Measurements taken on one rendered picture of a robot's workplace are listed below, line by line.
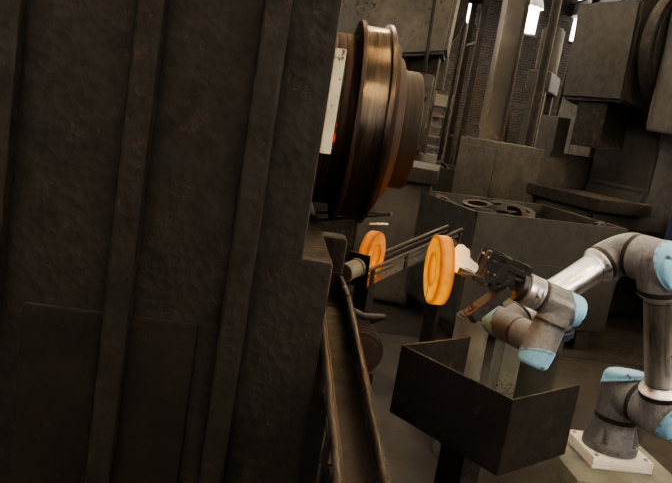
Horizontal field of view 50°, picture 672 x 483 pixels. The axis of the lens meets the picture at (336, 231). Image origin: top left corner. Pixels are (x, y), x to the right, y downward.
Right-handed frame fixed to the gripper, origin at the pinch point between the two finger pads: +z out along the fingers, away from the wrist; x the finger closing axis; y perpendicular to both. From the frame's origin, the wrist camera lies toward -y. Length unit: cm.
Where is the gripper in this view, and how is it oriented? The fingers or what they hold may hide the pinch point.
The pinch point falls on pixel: (440, 261)
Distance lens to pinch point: 162.4
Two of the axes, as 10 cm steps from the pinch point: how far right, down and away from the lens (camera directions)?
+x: 0.7, 1.9, -9.8
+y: 4.1, -9.0, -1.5
